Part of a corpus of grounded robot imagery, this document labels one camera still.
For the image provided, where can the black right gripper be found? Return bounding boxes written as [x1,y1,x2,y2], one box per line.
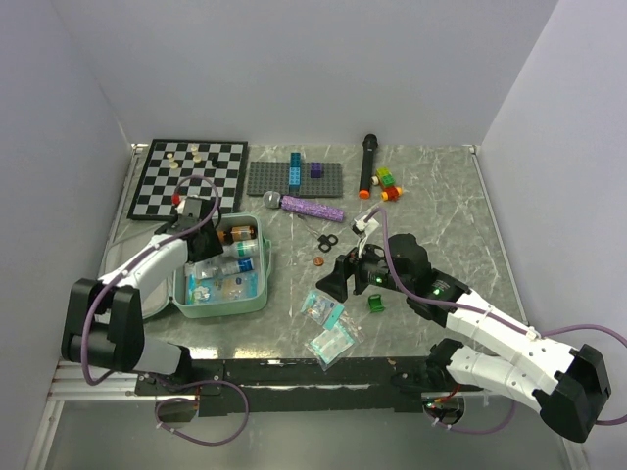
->
[315,236,412,303]

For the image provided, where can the clear plaster packet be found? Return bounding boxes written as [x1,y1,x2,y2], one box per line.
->
[185,259,223,282]

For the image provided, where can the small black scissors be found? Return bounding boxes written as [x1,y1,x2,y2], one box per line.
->
[297,214,338,253]

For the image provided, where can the brown orange-cap medicine bottle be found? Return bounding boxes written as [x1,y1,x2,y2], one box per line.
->
[217,225,257,245]

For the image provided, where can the blue-topped small bag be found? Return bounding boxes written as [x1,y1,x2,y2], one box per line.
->
[300,290,345,330]

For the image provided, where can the white green-label bottle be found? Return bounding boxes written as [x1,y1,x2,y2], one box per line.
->
[223,239,260,259]

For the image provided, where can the blue white bandage roll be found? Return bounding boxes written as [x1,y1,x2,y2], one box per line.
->
[218,258,255,276]

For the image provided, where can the mint green medicine case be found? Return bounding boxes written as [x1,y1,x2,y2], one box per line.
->
[97,211,273,319]

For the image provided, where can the blue wipes packet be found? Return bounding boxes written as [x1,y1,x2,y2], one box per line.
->
[186,271,258,305]

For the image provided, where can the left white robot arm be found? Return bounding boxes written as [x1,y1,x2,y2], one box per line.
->
[61,216,221,394]

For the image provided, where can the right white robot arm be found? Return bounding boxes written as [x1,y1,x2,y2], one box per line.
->
[316,234,611,443]

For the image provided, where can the green plastic clip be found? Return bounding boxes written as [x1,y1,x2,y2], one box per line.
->
[367,294,385,313]

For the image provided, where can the teal band-aid bag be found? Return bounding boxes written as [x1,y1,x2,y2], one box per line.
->
[306,319,363,371]

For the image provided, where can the black white chessboard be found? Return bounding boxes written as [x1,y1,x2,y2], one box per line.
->
[127,139,248,221]

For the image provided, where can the purple glitter microphone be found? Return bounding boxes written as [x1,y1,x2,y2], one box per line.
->
[263,191,345,222]

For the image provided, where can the grey building baseplate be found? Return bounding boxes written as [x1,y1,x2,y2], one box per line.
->
[246,162,344,199]

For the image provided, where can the colourful brick toy car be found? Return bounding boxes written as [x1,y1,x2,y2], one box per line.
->
[370,167,403,202]

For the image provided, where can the blue brick stack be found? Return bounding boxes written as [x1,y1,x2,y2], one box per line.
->
[288,152,302,190]

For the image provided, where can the purple building brick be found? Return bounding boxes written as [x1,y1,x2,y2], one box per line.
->
[310,162,323,179]

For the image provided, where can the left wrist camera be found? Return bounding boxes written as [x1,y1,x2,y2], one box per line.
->
[172,194,207,219]

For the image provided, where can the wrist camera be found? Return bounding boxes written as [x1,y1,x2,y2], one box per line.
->
[172,194,207,219]
[351,212,380,257]

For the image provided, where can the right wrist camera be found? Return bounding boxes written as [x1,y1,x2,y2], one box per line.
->
[351,212,380,257]

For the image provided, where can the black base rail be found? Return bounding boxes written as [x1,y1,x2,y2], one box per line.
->
[135,356,459,417]

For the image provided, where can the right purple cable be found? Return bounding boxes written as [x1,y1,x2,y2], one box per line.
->
[364,206,627,435]

